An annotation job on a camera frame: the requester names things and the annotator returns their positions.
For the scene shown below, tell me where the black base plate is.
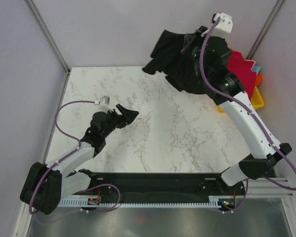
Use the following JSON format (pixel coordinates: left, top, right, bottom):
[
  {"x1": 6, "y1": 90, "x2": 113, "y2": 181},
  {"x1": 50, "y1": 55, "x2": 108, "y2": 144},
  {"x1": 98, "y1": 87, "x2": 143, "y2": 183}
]
[{"x1": 81, "y1": 173, "x2": 245, "y2": 203}]

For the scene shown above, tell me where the orange cloth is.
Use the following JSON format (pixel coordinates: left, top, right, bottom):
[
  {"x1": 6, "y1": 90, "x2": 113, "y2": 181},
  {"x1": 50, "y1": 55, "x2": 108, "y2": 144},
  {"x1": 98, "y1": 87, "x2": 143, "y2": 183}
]
[{"x1": 255, "y1": 74, "x2": 263, "y2": 86}]

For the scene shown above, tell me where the aluminium rail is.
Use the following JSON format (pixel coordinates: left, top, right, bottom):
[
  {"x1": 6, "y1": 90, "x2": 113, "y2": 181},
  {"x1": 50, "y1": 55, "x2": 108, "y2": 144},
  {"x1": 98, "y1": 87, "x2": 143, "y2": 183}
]
[{"x1": 247, "y1": 178, "x2": 293, "y2": 198}]

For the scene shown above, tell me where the black t-shirt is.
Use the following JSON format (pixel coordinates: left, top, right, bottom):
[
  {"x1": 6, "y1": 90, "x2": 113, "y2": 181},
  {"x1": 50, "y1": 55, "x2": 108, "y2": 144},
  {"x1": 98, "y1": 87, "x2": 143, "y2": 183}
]
[{"x1": 143, "y1": 30, "x2": 205, "y2": 95}]

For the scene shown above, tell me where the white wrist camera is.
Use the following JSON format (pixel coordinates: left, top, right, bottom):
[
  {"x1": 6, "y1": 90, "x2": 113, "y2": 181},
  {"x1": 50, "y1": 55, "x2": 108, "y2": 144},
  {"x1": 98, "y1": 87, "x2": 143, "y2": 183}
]
[
  {"x1": 211, "y1": 12, "x2": 233, "y2": 39},
  {"x1": 94, "y1": 96, "x2": 111, "y2": 111}
]

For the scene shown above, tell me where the left aluminium frame post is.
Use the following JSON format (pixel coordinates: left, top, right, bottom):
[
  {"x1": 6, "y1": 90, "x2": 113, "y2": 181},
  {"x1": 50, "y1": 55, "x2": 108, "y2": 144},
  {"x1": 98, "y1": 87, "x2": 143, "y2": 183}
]
[{"x1": 24, "y1": 0, "x2": 71, "y2": 75}]

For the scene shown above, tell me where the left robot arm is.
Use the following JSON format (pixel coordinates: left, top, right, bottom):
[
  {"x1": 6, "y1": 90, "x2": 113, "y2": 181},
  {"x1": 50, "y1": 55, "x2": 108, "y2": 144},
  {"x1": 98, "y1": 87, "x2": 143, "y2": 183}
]
[{"x1": 20, "y1": 104, "x2": 139, "y2": 215}]

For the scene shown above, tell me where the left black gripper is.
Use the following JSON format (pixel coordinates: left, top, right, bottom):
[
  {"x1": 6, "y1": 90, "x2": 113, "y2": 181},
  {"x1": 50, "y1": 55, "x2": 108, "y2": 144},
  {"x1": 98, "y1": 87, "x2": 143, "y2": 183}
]
[{"x1": 102, "y1": 104, "x2": 139, "y2": 139}]

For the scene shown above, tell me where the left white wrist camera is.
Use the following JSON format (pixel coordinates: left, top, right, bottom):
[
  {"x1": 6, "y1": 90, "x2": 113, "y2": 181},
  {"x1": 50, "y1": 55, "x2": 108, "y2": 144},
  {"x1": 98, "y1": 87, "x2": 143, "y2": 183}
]
[{"x1": 94, "y1": 96, "x2": 111, "y2": 111}]

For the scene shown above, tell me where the red t-shirt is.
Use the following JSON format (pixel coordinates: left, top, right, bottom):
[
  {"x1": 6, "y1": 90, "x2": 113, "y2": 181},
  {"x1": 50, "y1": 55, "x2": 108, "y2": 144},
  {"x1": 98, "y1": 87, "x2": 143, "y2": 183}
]
[{"x1": 227, "y1": 50, "x2": 257, "y2": 99}]

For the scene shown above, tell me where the right aluminium frame post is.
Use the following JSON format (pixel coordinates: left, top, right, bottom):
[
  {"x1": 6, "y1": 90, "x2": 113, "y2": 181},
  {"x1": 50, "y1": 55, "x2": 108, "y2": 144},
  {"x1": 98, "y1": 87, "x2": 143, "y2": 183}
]
[{"x1": 246, "y1": 0, "x2": 286, "y2": 60}]

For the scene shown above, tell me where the aluminium frame post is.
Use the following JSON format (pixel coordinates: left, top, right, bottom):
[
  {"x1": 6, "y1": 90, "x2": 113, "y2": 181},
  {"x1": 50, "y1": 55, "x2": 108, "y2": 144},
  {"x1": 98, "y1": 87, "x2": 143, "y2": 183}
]
[
  {"x1": 246, "y1": 0, "x2": 286, "y2": 60},
  {"x1": 24, "y1": 0, "x2": 71, "y2": 75}
]

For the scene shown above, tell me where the yellow plastic bin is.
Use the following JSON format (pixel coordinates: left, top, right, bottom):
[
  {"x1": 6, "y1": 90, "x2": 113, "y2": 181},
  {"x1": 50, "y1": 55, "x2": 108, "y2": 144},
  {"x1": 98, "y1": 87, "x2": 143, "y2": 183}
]
[{"x1": 218, "y1": 85, "x2": 265, "y2": 114}]

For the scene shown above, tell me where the pink cloth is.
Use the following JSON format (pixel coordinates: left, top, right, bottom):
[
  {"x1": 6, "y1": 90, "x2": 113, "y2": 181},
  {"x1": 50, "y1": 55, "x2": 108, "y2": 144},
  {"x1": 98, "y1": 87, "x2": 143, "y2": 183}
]
[{"x1": 245, "y1": 59, "x2": 256, "y2": 70}]

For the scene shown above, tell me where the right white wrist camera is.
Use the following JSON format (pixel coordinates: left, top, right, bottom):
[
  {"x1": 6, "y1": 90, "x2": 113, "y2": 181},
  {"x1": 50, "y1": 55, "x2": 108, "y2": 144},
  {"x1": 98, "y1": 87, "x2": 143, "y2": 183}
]
[{"x1": 211, "y1": 12, "x2": 233, "y2": 39}]

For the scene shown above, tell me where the white slotted cable duct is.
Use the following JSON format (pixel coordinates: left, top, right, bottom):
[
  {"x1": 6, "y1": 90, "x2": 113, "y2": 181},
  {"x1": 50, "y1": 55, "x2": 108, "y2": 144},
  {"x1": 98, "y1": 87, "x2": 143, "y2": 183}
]
[{"x1": 58, "y1": 195, "x2": 221, "y2": 208}]

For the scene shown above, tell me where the cyan cloth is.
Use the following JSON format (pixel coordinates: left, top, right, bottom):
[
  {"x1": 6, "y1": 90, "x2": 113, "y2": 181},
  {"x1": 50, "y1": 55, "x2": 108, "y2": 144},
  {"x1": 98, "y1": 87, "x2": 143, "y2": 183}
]
[{"x1": 252, "y1": 66, "x2": 261, "y2": 74}]

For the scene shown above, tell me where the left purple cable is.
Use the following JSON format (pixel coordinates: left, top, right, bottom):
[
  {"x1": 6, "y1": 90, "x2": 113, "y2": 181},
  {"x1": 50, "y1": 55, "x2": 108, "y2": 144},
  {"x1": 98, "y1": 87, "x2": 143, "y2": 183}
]
[{"x1": 29, "y1": 99, "x2": 101, "y2": 215}]

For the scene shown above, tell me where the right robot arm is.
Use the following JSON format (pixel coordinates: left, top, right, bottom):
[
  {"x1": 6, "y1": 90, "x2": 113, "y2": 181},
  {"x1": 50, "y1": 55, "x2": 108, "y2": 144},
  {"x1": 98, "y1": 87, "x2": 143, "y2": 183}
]
[{"x1": 181, "y1": 27, "x2": 292, "y2": 195}]

